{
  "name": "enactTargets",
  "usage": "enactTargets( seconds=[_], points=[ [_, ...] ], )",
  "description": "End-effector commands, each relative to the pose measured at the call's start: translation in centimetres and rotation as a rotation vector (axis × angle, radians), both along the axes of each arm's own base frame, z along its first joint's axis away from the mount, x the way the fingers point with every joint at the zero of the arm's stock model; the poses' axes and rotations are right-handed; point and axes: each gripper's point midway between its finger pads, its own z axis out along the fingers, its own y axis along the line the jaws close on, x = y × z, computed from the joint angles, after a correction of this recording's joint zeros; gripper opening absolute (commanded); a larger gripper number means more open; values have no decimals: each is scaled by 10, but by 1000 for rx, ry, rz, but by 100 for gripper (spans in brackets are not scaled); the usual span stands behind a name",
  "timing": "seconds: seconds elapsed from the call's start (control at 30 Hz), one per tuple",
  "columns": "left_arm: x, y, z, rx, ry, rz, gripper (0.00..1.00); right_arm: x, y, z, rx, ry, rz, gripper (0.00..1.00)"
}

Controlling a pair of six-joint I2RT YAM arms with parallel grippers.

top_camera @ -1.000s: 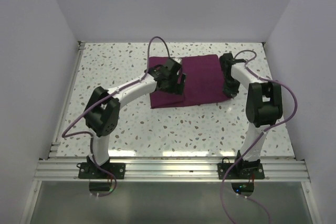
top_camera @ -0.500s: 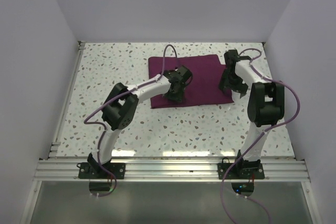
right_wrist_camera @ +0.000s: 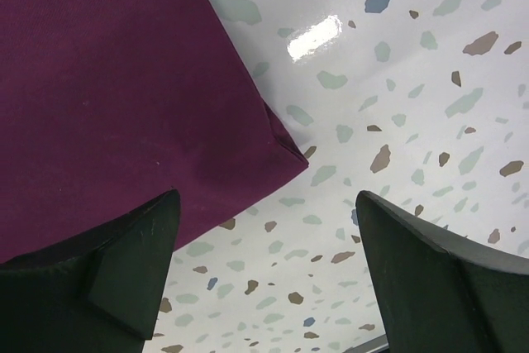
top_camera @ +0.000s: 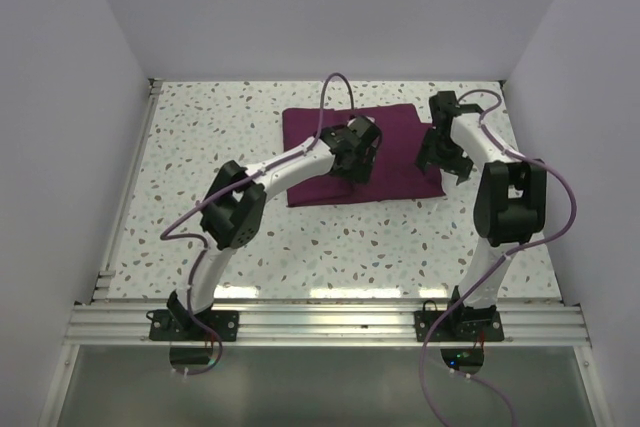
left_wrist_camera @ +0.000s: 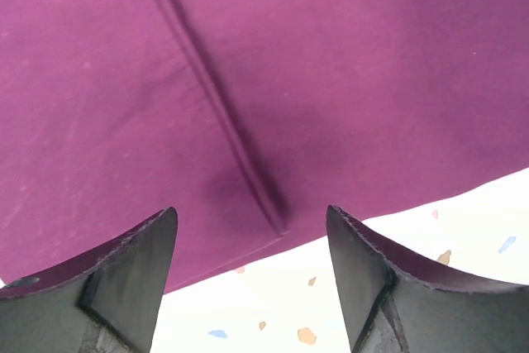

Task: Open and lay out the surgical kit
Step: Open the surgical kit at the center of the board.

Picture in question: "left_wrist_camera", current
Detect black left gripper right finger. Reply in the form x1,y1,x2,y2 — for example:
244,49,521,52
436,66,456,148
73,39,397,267
326,206,528,353

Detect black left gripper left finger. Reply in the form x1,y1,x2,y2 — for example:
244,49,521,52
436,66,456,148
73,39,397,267
1,208,178,353

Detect purple cloth wrap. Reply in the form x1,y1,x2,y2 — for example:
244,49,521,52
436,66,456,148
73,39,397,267
1,0,528,290

